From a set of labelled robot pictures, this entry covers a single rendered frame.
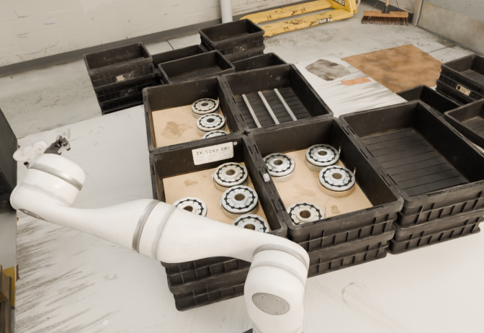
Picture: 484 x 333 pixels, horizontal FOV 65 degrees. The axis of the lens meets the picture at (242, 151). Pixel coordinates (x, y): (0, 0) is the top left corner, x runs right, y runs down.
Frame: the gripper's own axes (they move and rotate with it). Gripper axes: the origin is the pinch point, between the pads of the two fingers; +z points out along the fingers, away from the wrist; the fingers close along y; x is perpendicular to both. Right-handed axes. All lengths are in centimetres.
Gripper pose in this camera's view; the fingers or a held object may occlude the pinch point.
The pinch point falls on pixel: (50, 143)
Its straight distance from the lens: 133.9
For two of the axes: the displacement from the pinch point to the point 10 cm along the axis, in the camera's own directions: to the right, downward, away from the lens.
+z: -3.0, -4.5, 8.4
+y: 8.9, -4.4, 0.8
